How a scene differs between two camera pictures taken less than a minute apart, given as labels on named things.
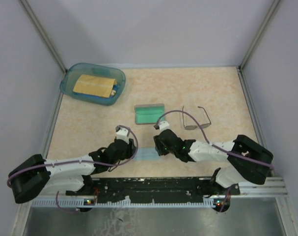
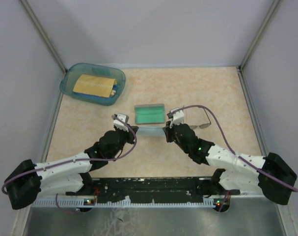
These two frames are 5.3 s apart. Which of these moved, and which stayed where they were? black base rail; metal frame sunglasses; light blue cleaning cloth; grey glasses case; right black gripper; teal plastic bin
Moved: light blue cleaning cloth; right black gripper
Stayed: grey glasses case; black base rail; metal frame sunglasses; teal plastic bin
